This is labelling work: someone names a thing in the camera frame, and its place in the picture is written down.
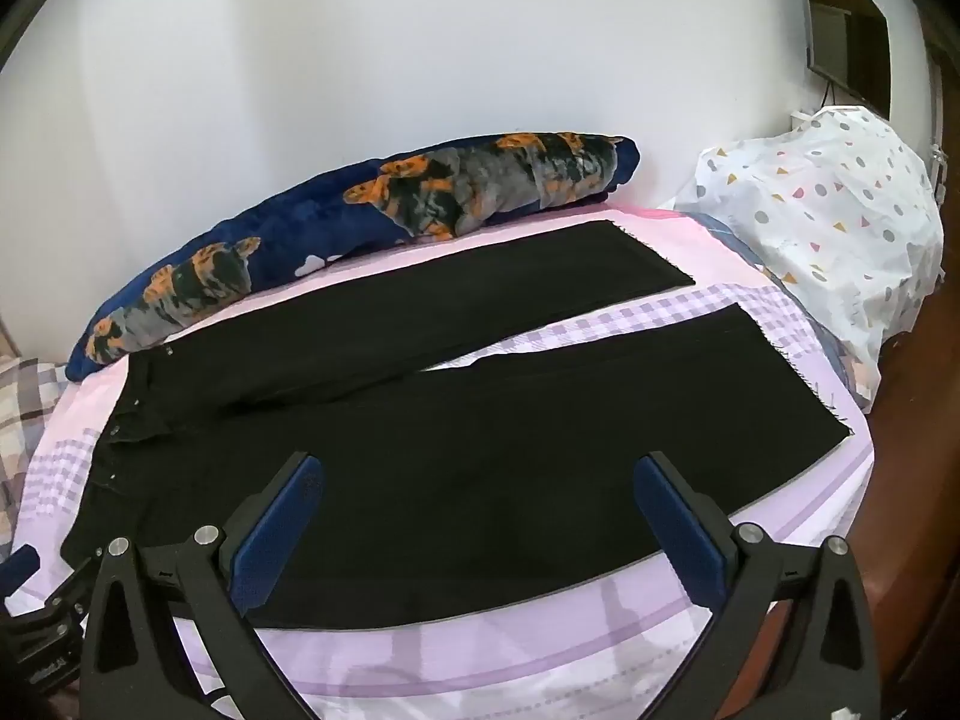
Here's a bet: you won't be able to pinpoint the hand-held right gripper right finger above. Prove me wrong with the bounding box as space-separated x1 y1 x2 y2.
632 451 882 720

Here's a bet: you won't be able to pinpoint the white dotted cloth cover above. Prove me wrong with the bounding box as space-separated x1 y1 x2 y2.
671 105 946 413

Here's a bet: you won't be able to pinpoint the black wall screen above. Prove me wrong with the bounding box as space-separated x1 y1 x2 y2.
793 0 893 115

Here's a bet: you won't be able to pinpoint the black pants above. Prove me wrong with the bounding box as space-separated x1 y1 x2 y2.
60 220 852 629

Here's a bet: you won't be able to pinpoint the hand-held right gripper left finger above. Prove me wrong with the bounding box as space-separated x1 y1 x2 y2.
79 451 325 720

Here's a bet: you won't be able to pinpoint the pink purple checked bed sheet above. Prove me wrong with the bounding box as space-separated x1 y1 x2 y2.
0 202 878 720

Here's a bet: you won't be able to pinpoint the plaid pillow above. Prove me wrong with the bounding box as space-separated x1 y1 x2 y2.
0 356 72 533

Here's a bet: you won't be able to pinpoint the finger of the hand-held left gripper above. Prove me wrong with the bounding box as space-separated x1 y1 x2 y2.
0 544 102 620

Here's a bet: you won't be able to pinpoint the blue cat-print bolster pillow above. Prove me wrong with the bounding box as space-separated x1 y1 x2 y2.
64 131 642 383

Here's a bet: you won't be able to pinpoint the wooden door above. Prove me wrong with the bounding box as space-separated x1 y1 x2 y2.
919 22 960 196

